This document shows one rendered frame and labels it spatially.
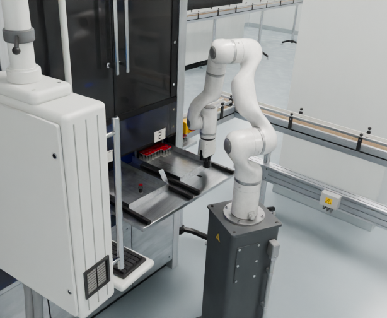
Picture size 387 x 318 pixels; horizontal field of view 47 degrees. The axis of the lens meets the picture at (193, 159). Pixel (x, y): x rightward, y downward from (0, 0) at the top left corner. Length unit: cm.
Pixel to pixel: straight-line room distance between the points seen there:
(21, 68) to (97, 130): 28
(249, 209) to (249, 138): 34
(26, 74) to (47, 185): 33
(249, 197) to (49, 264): 87
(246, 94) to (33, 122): 90
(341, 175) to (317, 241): 56
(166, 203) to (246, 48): 78
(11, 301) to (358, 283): 212
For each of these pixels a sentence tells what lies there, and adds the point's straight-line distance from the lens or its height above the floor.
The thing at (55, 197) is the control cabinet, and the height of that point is 129.
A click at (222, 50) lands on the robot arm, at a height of 158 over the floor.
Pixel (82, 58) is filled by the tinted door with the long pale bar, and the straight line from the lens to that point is 195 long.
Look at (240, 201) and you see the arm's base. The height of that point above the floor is 96.
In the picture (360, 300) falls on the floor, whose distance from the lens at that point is 309.
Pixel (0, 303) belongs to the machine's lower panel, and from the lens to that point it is 218.
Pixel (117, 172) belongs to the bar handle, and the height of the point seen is 129.
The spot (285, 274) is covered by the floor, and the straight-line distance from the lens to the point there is 311.
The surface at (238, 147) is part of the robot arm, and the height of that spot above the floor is 124.
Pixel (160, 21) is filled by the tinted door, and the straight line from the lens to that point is 223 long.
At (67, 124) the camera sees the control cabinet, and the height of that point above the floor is 152.
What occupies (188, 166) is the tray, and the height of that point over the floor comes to 88.
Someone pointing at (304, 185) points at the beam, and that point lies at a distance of 309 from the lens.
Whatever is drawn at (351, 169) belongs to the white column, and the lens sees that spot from 358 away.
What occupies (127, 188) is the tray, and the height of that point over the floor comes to 88.
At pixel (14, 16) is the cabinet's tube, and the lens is 137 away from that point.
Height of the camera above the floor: 200
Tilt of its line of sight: 27 degrees down
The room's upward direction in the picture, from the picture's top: 3 degrees clockwise
